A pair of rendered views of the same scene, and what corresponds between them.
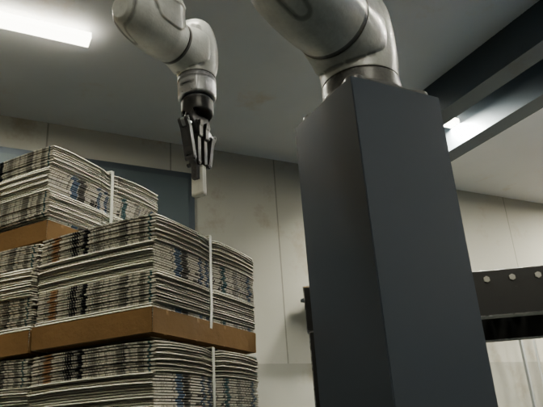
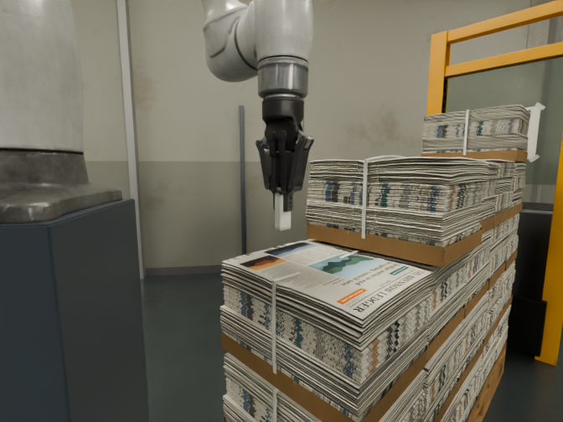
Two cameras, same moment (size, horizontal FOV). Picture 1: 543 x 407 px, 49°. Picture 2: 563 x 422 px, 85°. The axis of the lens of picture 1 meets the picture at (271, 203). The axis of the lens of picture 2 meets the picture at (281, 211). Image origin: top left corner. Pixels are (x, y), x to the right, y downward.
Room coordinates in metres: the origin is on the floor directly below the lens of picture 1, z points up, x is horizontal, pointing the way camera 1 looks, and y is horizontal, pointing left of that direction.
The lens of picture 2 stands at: (1.39, -0.38, 1.04)
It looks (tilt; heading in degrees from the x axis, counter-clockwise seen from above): 8 degrees down; 110
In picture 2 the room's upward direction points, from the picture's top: straight up
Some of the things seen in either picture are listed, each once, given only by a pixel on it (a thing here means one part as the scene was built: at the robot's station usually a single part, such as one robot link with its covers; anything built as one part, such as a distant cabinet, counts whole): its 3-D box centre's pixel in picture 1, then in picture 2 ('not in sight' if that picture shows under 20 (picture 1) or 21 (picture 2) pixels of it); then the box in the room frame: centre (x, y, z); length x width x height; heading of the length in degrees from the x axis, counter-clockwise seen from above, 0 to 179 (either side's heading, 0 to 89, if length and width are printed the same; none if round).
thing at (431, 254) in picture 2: not in sight; (431, 239); (1.49, 0.46, 0.86); 0.29 x 0.16 x 0.04; 64
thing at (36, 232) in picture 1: (27, 250); (356, 228); (1.29, 0.56, 0.86); 0.29 x 0.16 x 0.04; 64
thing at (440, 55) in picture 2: not in sight; (431, 185); (1.63, 1.85, 0.93); 0.09 x 0.09 x 1.85; 65
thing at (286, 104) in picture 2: (197, 119); (282, 125); (1.20, 0.16, 1.12); 0.08 x 0.07 x 0.09; 155
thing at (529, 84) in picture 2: not in sight; (497, 126); (1.93, 1.73, 1.28); 0.57 x 0.01 x 0.65; 155
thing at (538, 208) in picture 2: not in sight; (495, 260); (2.08, 2.05, 0.40); 0.70 x 0.55 x 0.80; 155
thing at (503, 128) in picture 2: not in sight; (465, 248); (1.74, 1.32, 0.65); 0.39 x 0.30 x 1.29; 155
